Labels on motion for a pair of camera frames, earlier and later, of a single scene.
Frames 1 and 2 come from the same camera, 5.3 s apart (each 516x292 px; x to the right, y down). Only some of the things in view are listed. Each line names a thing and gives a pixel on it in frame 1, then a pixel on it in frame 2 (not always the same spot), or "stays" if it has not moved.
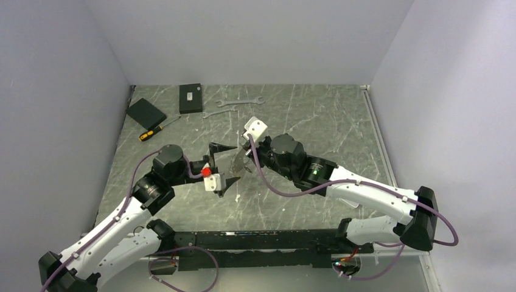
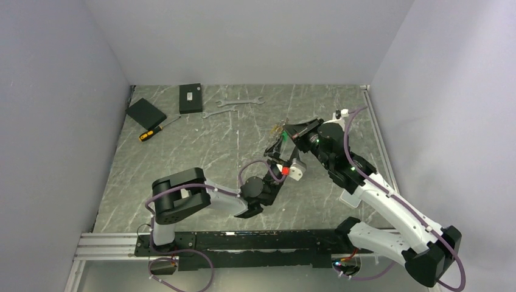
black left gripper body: [195, 166] → [275, 163]
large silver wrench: [257, 101] stays
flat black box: [145, 114] stays
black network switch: [190, 98] stays
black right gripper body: [265, 155] → [308, 140]
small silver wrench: [233, 108] stays
